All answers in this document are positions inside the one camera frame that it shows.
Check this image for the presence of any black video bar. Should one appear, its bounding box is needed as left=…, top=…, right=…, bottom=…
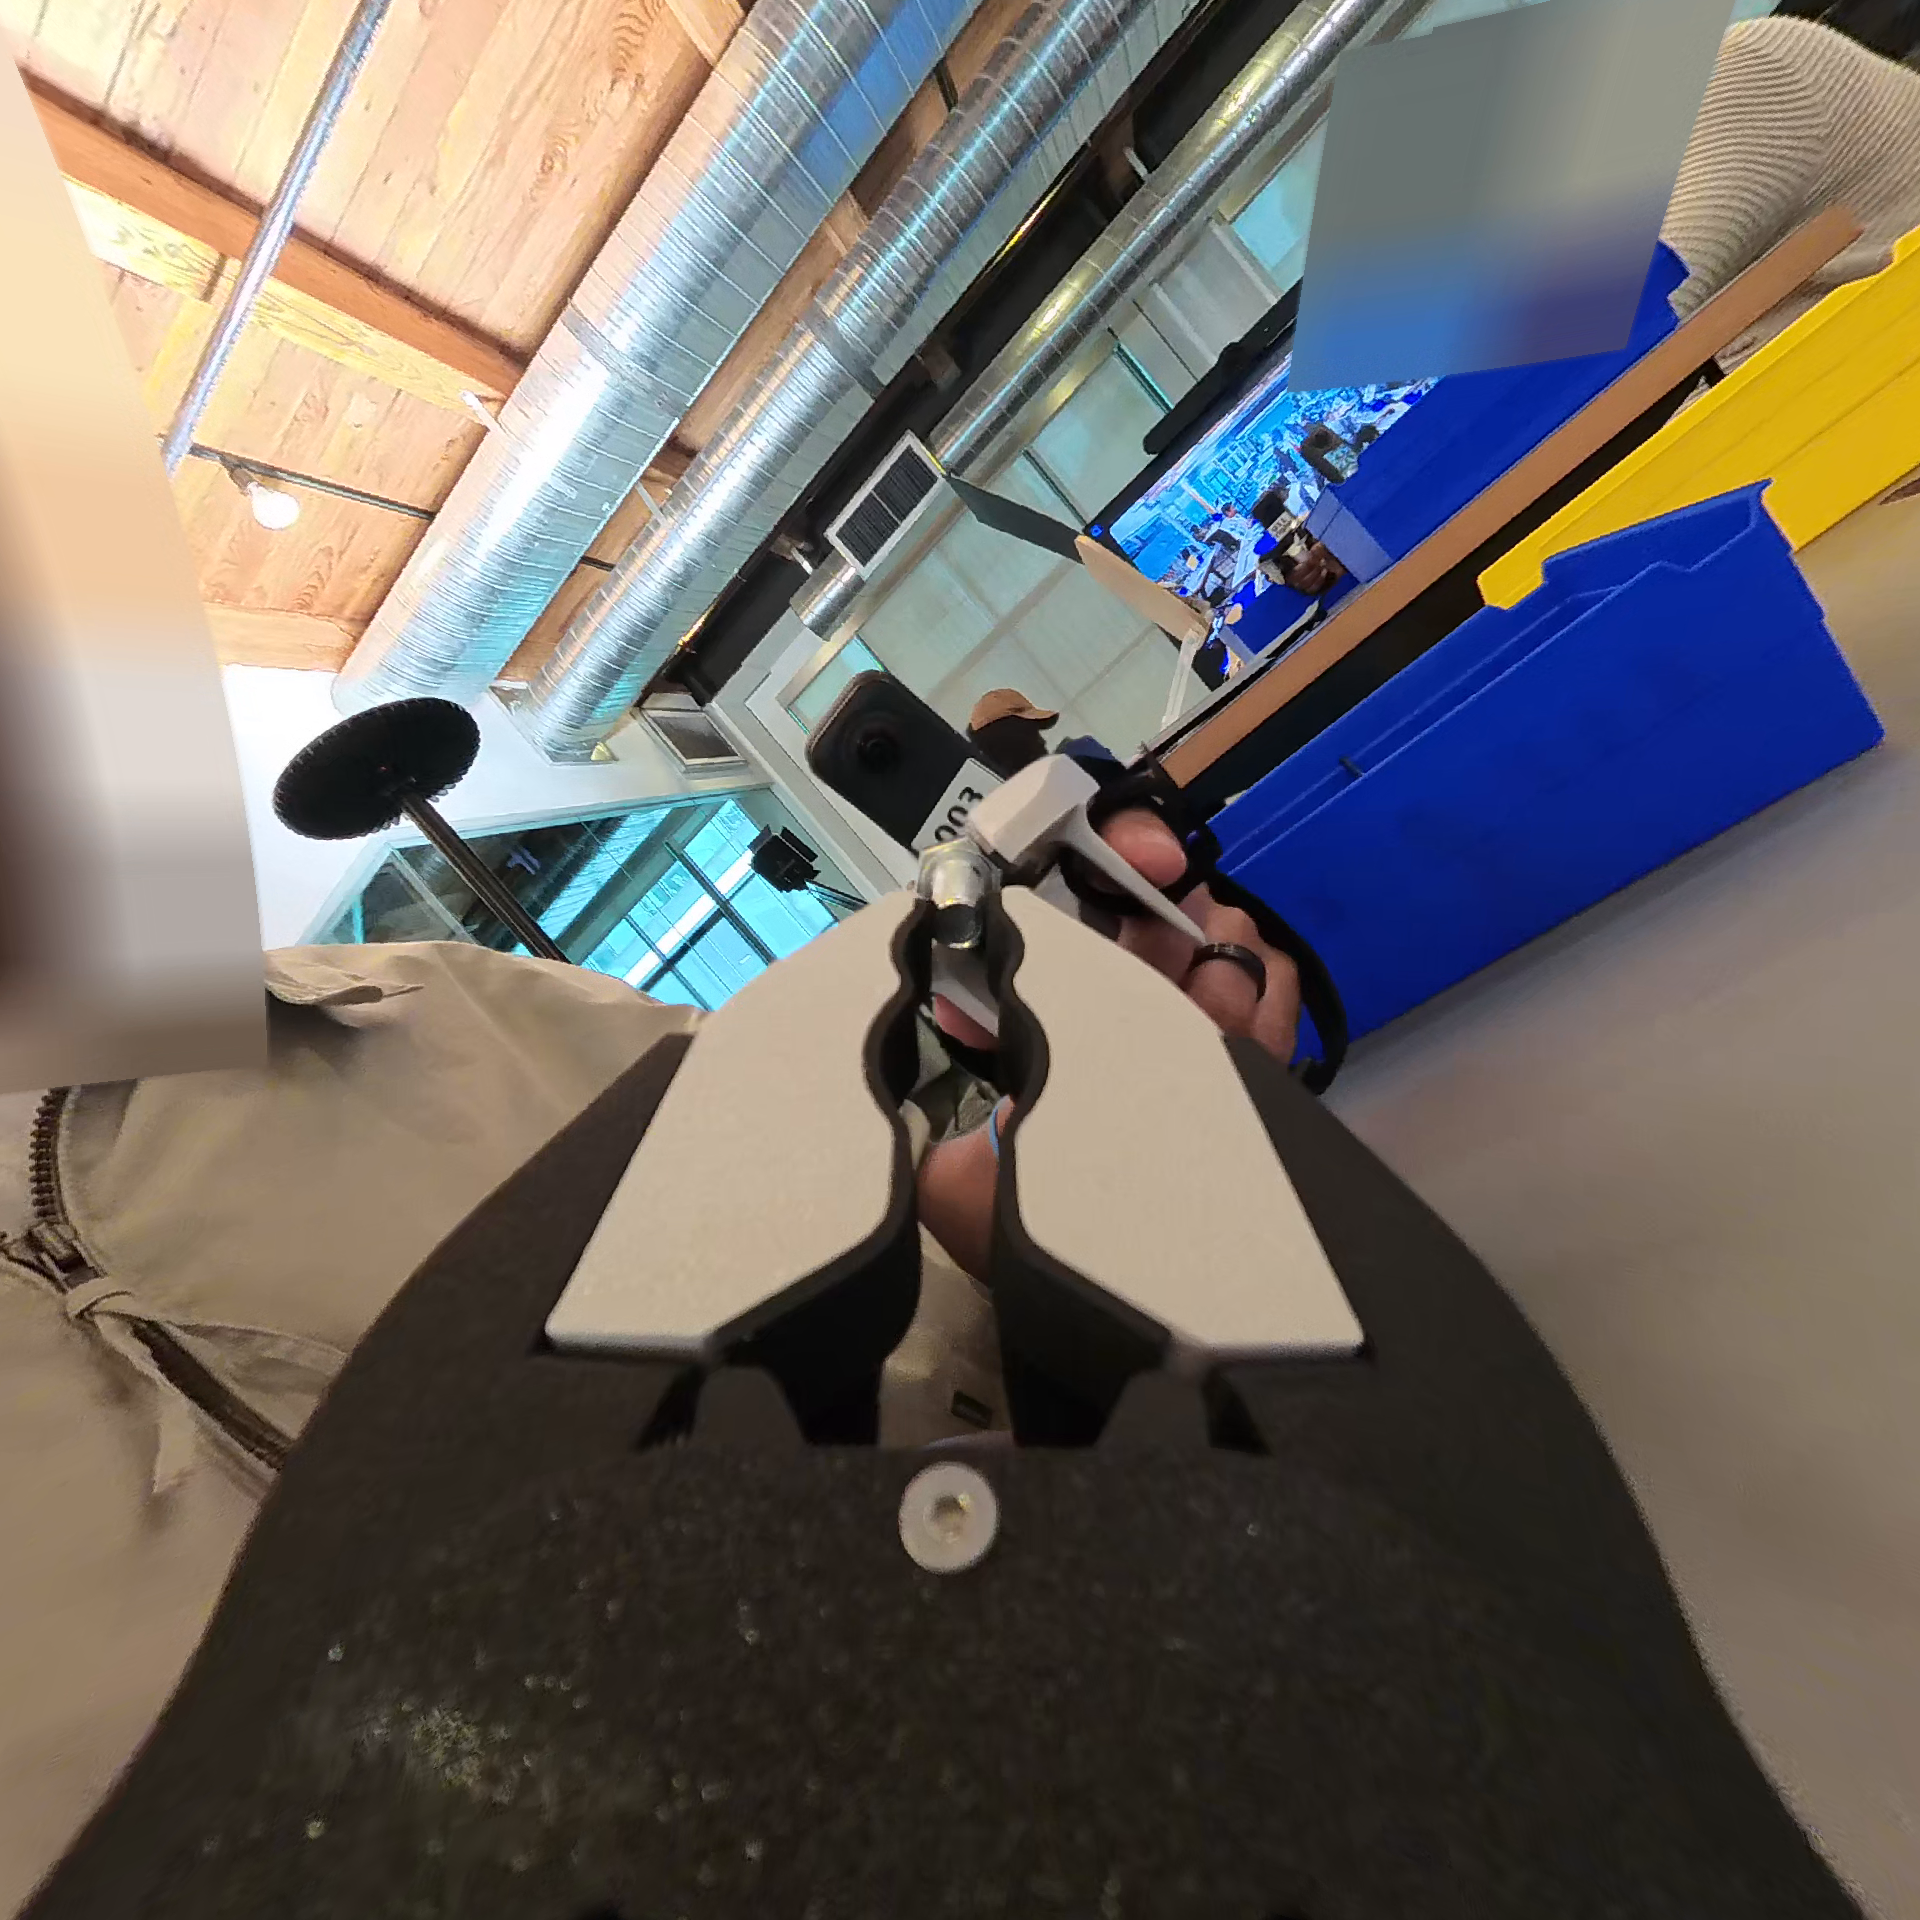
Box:
left=1140, top=342, right=1296, bottom=455

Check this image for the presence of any ceiling spot lamp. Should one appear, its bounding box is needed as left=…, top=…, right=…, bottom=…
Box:
left=187, top=442, right=436, bottom=530

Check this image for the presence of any silver ventilation duct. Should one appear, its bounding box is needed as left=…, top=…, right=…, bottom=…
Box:
left=334, top=0, right=980, bottom=724
left=526, top=0, right=1203, bottom=764
left=787, top=0, right=1403, bottom=639

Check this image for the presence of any person's left hand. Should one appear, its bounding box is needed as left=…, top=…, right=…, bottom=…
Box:
left=918, top=822, right=1308, bottom=1130

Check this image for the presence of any television screen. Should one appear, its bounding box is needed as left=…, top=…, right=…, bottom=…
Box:
left=1102, top=374, right=1443, bottom=646

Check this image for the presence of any white stand with wooden board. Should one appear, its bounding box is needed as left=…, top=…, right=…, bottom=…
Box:
left=1071, top=532, right=1320, bottom=735

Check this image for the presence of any white ceiling vent unit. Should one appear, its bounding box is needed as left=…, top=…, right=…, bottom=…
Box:
left=826, top=435, right=951, bottom=571

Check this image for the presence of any wooden-edged table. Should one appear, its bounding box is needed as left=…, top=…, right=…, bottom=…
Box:
left=1154, top=208, right=1866, bottom=789

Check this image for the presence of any black round disc stand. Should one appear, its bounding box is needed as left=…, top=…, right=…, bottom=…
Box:
left=274, top=698, right=575, bottom=965

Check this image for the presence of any silver bolt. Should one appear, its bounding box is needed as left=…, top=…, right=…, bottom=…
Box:
left=914, top=839, right=995, bottom=960

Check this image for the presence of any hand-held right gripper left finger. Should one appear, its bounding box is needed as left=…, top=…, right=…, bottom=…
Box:
left=543, top=884, right=924, bottom=1448

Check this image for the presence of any yellow plastic bin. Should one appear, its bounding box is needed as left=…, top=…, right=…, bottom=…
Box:
left=1476, top=223, right=1920, bottom=608

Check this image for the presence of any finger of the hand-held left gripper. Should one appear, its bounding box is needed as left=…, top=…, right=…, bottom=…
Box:
left=979, top=754, right=1119, bottom=910
left=931, top=944, right=1008, bottom=1050

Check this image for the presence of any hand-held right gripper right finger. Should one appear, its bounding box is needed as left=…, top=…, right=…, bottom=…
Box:
left=983, top=884, right=1368, bottom=1448

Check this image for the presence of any black tripod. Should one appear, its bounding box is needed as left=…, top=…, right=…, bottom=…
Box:
left=746, top=822, right=872, bottom=910

